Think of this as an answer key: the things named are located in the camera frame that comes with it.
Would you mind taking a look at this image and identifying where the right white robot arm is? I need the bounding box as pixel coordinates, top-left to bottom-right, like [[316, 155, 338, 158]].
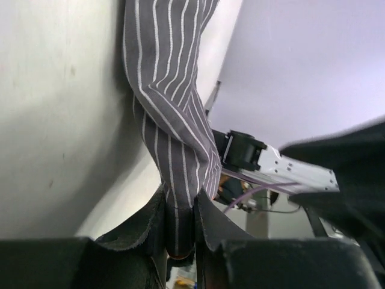
[[214, 121, 384, 242]]

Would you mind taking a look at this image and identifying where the grey striped underwear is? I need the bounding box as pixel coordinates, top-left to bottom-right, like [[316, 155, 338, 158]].
[[123, 1, 221, 259]]

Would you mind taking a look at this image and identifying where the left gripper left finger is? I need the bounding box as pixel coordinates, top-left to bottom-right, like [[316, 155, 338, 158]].
[[1, 189, 167, 288]]

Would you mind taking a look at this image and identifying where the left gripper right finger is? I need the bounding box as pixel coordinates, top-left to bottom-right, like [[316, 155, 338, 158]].
[[194, 193, 382, 288]]

